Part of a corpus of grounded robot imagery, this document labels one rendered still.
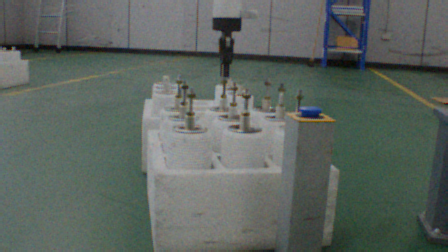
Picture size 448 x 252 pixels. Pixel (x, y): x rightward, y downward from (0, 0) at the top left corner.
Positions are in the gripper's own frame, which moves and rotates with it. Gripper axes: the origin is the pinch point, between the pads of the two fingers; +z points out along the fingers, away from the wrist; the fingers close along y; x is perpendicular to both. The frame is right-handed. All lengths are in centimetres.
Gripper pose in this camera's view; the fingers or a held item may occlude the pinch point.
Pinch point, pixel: (225, 72)
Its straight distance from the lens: 118.5
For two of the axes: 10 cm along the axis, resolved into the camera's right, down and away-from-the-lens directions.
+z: -0.3, 9.8, 2.1
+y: 0.6, 2.1, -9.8
